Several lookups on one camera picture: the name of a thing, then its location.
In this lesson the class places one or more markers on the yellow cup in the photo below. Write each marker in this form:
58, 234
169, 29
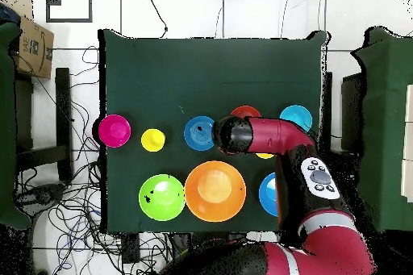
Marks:
264, 155
153, 140

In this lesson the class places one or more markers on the black square frame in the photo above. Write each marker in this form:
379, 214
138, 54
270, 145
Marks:
69, 20

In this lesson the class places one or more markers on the large orange-yellow bowl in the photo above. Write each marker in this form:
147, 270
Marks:
214, 191

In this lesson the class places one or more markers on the cardboard box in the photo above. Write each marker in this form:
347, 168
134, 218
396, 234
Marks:
34, 49

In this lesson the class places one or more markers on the large green bowl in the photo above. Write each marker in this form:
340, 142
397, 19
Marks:
158, 204

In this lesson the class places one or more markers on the dark green tablecloth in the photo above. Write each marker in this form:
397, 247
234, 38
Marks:
209, 78

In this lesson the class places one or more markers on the small magenta bowl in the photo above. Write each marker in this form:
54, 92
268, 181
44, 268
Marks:
114, 130

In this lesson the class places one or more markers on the green cloth-covered table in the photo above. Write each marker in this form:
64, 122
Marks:
6, 126
384, 126

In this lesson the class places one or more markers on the large blue bowl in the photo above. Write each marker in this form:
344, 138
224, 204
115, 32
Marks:
267, 194

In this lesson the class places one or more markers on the small orange-red bowl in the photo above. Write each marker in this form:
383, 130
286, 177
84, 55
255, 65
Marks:
245, 112

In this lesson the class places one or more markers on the white box stack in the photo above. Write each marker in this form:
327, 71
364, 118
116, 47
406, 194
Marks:
408, 142

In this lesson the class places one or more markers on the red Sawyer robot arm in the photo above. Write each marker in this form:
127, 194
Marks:
322, 242

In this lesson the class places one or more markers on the small light blue bowl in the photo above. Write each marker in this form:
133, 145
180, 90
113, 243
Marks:
295, 115

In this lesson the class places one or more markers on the black metal stand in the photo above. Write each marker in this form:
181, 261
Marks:
63, 110

